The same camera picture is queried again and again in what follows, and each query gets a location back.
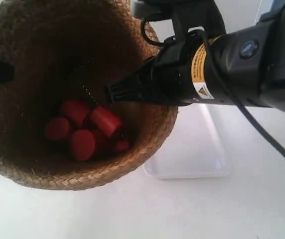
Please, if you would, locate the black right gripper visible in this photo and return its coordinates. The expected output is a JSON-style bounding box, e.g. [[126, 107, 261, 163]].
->
[[104, 32, 207, 106]]

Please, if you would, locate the brown woven wicker basket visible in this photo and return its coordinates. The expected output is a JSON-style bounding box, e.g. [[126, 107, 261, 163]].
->
[[0, 0, 178, 190]]

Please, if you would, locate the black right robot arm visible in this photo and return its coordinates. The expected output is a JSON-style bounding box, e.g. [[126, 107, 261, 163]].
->
[[105, 0, 285, 112]]

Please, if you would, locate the red cylinder upper right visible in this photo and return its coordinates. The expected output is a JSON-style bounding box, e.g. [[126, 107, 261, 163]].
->
[[89, 106, 123, 137]]

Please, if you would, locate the small red cylinder left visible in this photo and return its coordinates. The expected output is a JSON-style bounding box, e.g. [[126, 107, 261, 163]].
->
[[113, 139, 130, 153]]

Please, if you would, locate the red cylinder upper left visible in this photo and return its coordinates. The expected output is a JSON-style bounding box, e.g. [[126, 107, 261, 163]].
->
[[60, 100, 91, 127]]

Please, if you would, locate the red cylinder middle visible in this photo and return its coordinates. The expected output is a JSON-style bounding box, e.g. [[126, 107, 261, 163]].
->
[[90, 129, 112, 156]]

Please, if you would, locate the red cylinder round end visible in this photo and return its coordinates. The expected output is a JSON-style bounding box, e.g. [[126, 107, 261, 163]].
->
[[69, 129, 96, 161]]

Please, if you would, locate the red cylinder lower left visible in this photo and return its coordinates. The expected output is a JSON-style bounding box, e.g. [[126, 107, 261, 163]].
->
[[44, 117, 71, 141]]

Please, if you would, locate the white rectangular plastic tray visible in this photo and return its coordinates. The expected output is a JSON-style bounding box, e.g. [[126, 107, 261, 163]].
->
[[143, 104, 232, 180]]

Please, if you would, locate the black cable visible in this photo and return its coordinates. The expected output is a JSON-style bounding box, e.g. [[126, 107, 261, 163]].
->
[[141, 17, 285, 175]]

